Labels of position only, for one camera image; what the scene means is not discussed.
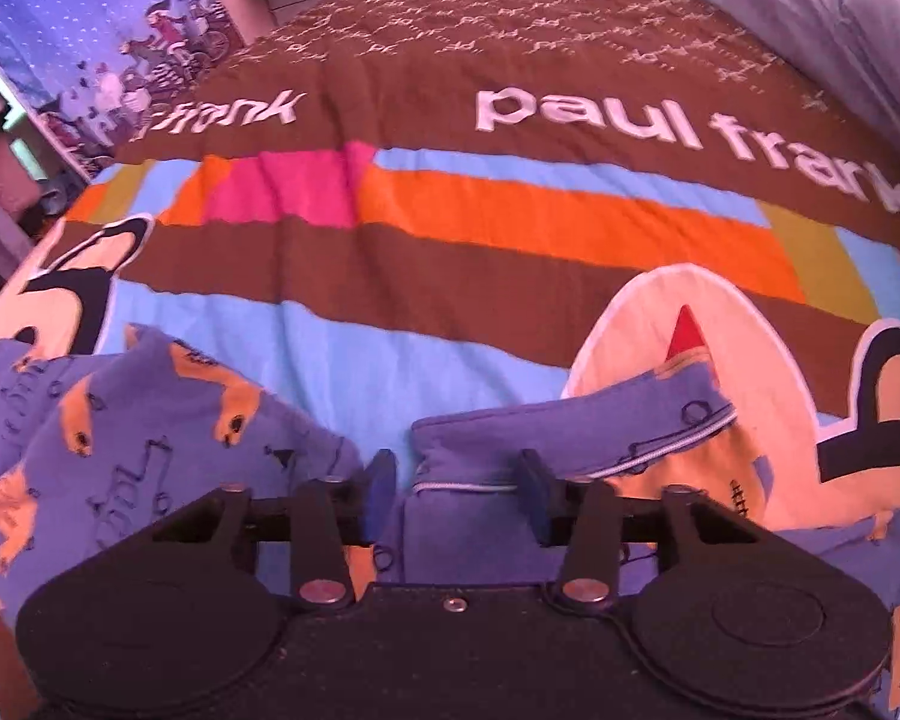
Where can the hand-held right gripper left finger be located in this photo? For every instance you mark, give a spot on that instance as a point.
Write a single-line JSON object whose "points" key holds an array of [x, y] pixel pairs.
{"points": [[381, 484]]}

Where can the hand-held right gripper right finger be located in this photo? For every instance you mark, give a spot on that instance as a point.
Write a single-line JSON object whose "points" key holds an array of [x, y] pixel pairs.
{"points": [[534, 495]]}

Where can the blue printed pants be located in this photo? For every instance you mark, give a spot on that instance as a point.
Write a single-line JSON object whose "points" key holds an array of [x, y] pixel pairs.
{"points": [[157, 427]]}

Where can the printed blanket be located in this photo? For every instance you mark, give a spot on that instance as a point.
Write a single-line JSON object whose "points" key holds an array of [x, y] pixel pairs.
{"points": [[495, 240]]}

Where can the white duvet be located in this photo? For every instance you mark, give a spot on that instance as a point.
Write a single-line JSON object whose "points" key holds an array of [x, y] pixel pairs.
{"points": [[795, 15]]}

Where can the blue dotted printed curtain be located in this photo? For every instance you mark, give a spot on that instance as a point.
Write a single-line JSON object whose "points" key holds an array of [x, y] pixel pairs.
{"points": [[60, 15]]}

